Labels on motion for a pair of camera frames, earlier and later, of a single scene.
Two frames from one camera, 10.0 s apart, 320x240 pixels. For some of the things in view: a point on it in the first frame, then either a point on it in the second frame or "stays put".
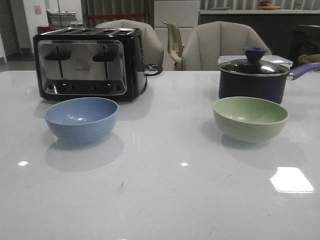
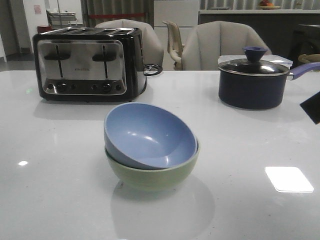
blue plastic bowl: (81, 120) to (147, 137)
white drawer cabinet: (184, 13) stays put
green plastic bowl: (249, 120) to (152, 180)
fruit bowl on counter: (266, 5) stays put
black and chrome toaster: (97, 64) stays put
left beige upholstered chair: (153, 51) stays put
